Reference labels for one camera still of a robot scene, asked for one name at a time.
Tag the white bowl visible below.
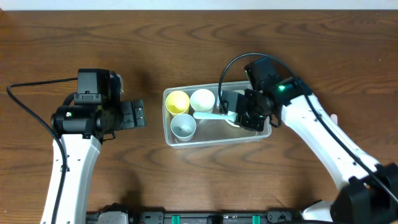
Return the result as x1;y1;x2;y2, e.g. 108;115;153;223
216;89;246;128

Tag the mint green plastic spoon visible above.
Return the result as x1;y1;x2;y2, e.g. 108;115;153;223
193;111;237;123

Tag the yellow paper cup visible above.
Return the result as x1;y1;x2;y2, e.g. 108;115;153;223
165;91;190;116

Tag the white paper cup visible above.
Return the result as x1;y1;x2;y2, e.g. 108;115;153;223
190;89;215;113

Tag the grey paper cup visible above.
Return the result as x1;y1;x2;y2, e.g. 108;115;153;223
170;114;197;142

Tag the clear plastic storage container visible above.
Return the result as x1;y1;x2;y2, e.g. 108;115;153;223
162;81;272;149

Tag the white plastic fork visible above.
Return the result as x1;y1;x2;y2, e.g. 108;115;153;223
330;114;338;124

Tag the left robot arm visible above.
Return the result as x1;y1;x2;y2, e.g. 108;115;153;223
41;68;146;223

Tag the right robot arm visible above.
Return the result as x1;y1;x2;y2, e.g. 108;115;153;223
218;53;397;223

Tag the right black cable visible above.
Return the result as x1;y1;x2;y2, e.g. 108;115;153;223
217;52;398;206

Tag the black cable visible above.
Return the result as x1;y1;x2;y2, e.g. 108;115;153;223
217;52;398;206
6;77;78;224

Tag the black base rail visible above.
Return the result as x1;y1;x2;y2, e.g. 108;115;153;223
85;203;303;224

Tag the left black cable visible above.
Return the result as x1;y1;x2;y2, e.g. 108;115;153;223
6;77;78;224

